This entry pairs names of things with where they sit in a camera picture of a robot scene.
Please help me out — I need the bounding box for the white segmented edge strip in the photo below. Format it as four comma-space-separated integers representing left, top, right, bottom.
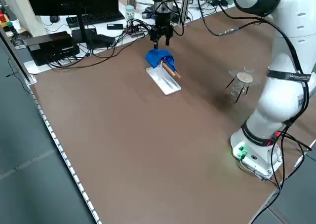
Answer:
29, 84, 101, 224

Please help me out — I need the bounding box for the long black desk cable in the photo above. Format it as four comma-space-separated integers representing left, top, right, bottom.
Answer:
46, 34, 151, 69

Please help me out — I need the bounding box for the green push button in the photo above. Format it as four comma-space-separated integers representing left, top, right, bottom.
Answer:
6, 21, 18, 34

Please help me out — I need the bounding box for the aluminium post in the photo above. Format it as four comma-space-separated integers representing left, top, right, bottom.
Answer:
179, 0, 192, 26

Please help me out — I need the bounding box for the blue rag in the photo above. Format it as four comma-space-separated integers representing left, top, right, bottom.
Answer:
145, 48, 176, 73

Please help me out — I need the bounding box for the black base cable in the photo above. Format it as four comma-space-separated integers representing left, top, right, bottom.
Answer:
280, 132, 312, 185

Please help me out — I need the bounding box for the black cable hub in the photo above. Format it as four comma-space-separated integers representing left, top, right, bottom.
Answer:
126, 18, 155, 38

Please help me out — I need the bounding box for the bottle with white cap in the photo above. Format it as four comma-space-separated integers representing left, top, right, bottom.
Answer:
125, 4, 135, 21

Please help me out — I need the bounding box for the black power supply unit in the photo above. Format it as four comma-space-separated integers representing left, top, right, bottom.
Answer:
143, 4, 183, 25

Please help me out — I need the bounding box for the black power adapter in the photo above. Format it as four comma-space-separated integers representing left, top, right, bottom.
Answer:
86, 34, 116, 49

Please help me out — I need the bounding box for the glass beaker with cork lid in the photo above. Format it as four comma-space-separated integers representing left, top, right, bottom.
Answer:
231, 72, 254, 98

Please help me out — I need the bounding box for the black flat box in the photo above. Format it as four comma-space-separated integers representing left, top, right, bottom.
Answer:
23, 31, 80, 66

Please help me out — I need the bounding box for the white desk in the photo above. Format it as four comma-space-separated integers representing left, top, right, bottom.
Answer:
23, 0, 237, 75

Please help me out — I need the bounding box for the black keyboard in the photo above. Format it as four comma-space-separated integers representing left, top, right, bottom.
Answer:
66, 11, 125, 29

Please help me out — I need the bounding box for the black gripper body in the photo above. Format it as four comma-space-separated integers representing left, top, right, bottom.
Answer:
155, 13, 173, 32

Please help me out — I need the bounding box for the white rack with wooden rods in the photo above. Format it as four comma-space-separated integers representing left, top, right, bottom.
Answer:
145, 60, 182, 96

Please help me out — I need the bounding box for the black monitor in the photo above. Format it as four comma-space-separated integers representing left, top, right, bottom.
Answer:
23, 0, 119, 43

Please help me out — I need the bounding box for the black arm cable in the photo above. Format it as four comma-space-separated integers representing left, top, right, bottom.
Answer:
172, 0, 311, 190

